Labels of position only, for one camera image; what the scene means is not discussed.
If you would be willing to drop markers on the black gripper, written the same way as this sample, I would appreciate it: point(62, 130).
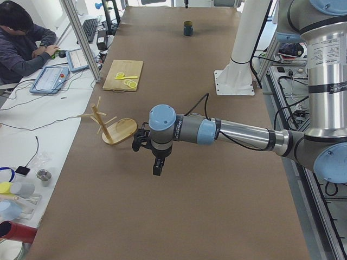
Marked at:
point(160, 153)

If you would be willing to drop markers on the dark teal mug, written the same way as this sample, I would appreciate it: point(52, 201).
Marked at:
point(188, 28)

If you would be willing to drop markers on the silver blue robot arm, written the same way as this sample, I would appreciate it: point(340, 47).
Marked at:
point(322, 147)

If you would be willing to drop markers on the wooden cup storage rack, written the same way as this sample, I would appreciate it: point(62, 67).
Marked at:
point(112, 132)

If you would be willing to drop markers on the grey cup lying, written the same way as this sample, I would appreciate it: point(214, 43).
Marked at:
point(24, 190)

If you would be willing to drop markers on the yellow cup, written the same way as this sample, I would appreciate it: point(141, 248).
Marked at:
point(5, 187)

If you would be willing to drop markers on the light blue cup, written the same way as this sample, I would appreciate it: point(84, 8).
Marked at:
point(10, 210)

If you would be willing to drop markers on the lemon slice row front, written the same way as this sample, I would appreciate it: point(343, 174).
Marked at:
point(133, 85)

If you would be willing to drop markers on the yellow plastic knife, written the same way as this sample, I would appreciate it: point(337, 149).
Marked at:
point(126, 77)

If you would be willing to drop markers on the lemon slice near knife tip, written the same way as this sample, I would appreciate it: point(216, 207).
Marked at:
point(120, 75)

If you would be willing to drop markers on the bamboo cutting board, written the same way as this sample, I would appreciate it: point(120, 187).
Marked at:
point(130, 68)

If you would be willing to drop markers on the small metal tin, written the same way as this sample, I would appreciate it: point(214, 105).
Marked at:
point(44, 176)

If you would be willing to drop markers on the small black square pad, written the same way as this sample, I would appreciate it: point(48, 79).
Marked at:
point(22, 170)

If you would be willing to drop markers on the blue teach pendant far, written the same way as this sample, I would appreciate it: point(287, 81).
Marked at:
point(76, 60)

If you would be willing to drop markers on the blue teach pendant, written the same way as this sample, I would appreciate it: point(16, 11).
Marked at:
point(76, 60)
point(50, 80)

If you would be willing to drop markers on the black power adapter box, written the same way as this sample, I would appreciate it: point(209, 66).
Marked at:
point(102, 40)

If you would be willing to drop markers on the blue teach pendant near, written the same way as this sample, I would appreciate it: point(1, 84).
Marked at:
point(50, 80)

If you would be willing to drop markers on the black computer mouse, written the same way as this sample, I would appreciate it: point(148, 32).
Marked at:
point(62, 53)

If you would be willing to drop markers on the red cylinder container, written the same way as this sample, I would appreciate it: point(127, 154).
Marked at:
point(17, 232)

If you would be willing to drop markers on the black keyboard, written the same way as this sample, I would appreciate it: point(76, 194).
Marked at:
point(89, 27)

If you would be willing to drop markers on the seated person dark jacket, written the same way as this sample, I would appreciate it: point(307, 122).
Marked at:
point(25, 46)

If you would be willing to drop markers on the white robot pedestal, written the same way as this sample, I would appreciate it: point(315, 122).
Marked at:
point(236, 77)

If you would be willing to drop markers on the aluminium frame post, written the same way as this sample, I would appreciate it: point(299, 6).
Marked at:
point(81, 37)

